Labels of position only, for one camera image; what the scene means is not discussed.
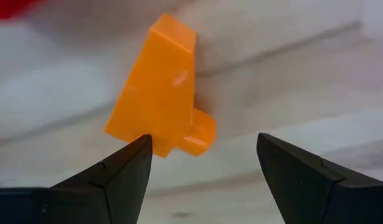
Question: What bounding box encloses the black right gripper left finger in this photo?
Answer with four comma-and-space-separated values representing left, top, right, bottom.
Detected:
50, 134, 153, 224

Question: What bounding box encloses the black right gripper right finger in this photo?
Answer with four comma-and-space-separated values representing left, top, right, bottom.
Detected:
256, 133, 383, 224

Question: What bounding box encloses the orange toy brick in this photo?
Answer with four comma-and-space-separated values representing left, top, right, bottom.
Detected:
103, 14, 217, 158

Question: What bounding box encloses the red toy brick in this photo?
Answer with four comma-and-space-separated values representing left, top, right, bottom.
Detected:
0, 0, 47, 21

